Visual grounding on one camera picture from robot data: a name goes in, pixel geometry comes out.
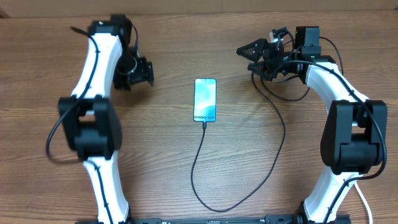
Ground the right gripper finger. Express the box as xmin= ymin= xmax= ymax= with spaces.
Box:
xmin=236 ymin=39 xmax=268 ymax=63
xmin=248 ymin=62 xmax=272 ymax=81

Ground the blue screen smartphone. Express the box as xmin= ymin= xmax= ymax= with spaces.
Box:
xmin=193 ymin=78 xmax=217 ymax=123

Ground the black charging cable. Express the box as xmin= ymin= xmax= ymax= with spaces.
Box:
xmin=190 ymin=35 xmax=345 ymax=213

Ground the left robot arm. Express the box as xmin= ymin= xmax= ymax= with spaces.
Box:
xmin=55 ymin=14 xmax=154 ymax=223

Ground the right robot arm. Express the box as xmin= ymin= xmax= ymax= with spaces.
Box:
xmin=236 ymin=26 xmax=387 ymax=223

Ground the white power strip cord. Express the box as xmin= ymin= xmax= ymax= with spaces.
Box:
xmin=353 ymin=182 xmax=374 ymax=224

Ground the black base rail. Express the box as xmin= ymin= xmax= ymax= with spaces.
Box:
xmin=74 ymin=213 xmax=352 ymax=224

